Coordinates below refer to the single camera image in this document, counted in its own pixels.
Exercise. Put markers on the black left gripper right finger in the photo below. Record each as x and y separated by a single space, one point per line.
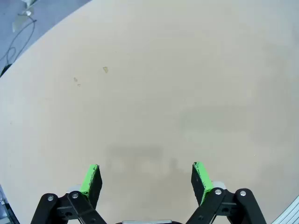
203 186

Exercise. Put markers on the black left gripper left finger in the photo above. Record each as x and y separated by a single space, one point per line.
90 186

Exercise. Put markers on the aluminium frame rail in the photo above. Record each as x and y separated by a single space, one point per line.
288 213

